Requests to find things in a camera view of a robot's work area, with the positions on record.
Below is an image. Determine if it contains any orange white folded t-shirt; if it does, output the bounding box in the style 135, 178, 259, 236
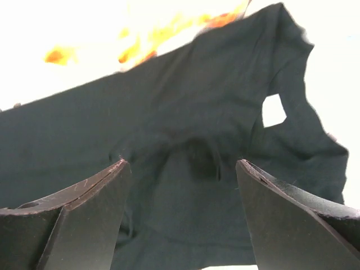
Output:
44, 1, 249, 71

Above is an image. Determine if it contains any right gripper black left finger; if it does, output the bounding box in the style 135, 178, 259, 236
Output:
1, 160, 131, 270

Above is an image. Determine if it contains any black t-shirt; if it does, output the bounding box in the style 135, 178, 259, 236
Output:
1, 3, 348, 269

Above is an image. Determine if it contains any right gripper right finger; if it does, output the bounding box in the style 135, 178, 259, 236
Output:
236, 160, 359, 270

